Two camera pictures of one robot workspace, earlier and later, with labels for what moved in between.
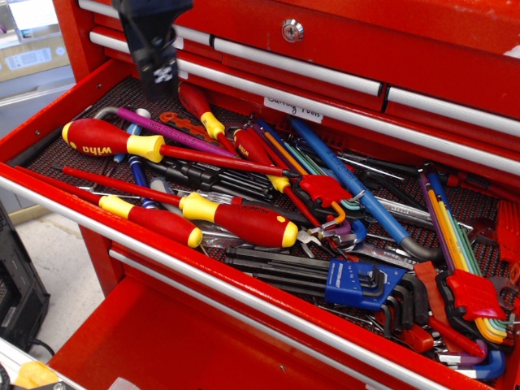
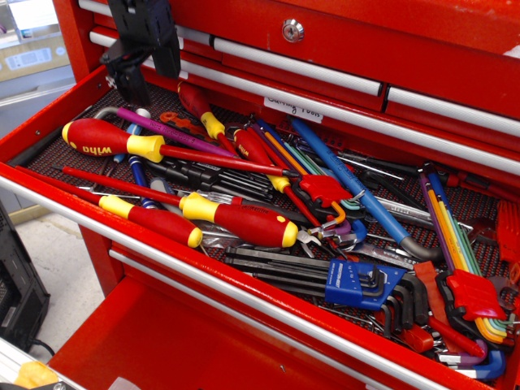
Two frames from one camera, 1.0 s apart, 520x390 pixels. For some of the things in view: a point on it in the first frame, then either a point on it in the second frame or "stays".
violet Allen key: [161, 127] stays
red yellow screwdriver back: [195, 101] stays
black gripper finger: [149, 27] → [142, 26]
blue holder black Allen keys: [342, 282] stays
